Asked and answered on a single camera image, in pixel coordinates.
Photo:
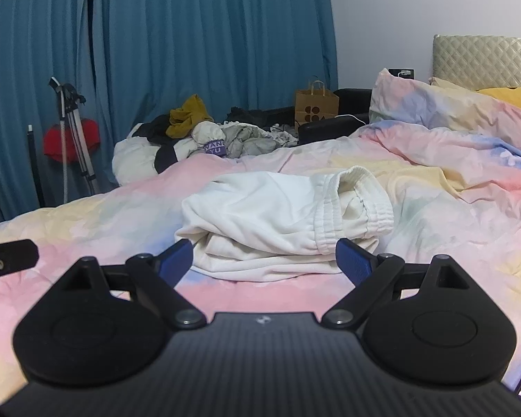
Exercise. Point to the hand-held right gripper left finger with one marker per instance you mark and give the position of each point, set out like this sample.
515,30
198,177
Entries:
176,263

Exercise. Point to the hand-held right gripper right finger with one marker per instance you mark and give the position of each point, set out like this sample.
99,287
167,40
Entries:
351,263

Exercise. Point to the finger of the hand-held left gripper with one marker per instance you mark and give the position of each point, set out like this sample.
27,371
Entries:
13,255

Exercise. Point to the white pants with black stripes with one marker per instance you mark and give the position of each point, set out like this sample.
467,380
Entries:
265,208

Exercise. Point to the pastel tie-dye duvet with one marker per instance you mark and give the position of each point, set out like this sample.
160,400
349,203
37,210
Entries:
417,208

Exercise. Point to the white puffy jacket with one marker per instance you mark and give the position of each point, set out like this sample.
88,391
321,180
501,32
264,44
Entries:
132,156

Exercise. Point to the red garment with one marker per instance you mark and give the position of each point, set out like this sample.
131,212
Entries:
54,143

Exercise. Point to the black garment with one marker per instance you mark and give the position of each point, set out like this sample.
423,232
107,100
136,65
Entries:
156,132

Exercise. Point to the cream garment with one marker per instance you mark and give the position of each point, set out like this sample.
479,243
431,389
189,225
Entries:
204,132

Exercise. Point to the grey crumpled garment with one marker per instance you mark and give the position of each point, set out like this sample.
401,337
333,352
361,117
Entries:
252,141

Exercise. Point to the mustard yellow garment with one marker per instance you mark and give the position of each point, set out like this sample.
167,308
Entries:
186,115

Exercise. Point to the brown paper bag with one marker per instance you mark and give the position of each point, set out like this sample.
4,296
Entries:
317,108

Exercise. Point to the black leather armchair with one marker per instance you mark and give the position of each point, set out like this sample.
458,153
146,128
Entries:
351,97

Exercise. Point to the dark crumpled cloth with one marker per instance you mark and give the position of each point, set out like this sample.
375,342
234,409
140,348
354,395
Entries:
260,117

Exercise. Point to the pastel pillow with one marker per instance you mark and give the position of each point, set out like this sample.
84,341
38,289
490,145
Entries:
438,104

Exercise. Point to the blue curtain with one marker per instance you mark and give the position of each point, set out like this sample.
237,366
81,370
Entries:
26,52
208,43

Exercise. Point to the yellow pillow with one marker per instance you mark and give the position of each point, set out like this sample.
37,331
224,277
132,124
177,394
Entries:
516,97

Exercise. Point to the beige quilted headboard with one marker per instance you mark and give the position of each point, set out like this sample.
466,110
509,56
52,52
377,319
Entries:
482,61

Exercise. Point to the black wall socket with charger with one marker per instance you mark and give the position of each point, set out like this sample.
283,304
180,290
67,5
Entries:
409,74

